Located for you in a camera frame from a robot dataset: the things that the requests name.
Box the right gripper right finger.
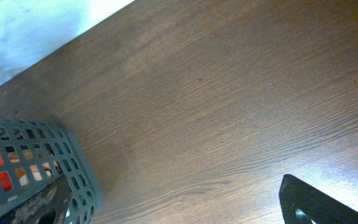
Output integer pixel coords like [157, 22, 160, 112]
[278, 174, 358, 224]

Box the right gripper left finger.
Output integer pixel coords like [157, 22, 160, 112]
[0, 175, 71, 224]

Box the grey plastic shopping basket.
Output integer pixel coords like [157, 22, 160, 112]
[0, 117, 102, 223]

